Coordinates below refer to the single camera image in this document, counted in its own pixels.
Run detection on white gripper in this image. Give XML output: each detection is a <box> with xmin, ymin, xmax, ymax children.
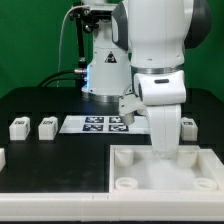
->
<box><xmin>134</xmin><ymin>71</ymin><xmax>186</xmax><ymax>157</ymax></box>

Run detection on white square tabletop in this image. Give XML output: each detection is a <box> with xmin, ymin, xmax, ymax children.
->
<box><xmin>109</xmin><ymin>145</ymin><xmax>224</xmax><ymax>192</ymax></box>

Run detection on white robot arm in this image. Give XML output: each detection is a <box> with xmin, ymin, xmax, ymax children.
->
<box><xmin>81</xmin><ymin>0</ymin><xmax>211</xmax><ymax>156</ymax></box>

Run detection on white sheet with AprilTags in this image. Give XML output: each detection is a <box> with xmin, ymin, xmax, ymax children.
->
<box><xmin>60</xmin><ymin>115</ymin><xmax>149</xmax><ymax>134</ymax></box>

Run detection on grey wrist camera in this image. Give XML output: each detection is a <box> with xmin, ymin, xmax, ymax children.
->
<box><xmin>118</xmin><ymin>94</ymin><xmax>146</xmax><ymax>126</ymax></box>

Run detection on black cables at base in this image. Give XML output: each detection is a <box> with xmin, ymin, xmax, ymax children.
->
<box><xmin>37</xmin><ymin>68</ymin><xmax>88</xmax><ymax>88</ymax></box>

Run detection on black camera on mount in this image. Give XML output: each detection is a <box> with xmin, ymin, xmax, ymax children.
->
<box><xmin>69</xmin><ymin>3</ymin><xmax>115</xmax><ymax>34</ymax></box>

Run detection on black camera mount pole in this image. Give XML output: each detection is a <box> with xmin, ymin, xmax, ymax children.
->
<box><xmin>75</xmin><ymin>18</ymin><xmax>87</xmax><ymax>69</ymax></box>

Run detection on white camera cable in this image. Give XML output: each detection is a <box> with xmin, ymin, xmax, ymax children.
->
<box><xmin>57</xmin><ymin>4</ymin><xmax>84</xmax><ymax>88</ymax></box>

